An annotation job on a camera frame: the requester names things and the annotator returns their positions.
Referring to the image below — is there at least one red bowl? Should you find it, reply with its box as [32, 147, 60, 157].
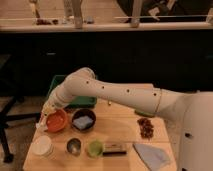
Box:
[46, 110, 68, 133]

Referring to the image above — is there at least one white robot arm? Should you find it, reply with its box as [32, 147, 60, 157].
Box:
[42, 67, 213, 171]

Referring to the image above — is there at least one dark brown bowl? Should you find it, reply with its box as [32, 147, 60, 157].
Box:
[71, 109, 96, 132]

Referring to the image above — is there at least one green plastic tray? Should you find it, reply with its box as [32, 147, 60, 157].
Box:
[44, 75, 97, 109]

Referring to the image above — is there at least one blue sponge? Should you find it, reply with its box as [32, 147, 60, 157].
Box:
[73, 116, 93, 130]

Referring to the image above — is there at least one white lidded container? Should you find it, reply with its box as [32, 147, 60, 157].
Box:
[32, 135, 53, 156]

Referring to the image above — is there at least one black office chair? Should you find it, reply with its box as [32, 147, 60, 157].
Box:
[0, 53, 43, 164]

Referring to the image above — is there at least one small metal cup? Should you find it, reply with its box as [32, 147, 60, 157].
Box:
[66, 138, 81, 156]

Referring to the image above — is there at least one green cup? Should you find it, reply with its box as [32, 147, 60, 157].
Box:
[87, 140, 103, 158]

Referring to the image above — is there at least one green pepper toy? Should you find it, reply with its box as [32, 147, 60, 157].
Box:
[134, 110, 155, 118]

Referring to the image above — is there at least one grey folded cloth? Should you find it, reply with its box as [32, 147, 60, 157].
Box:
[133, 143, 171, 171]

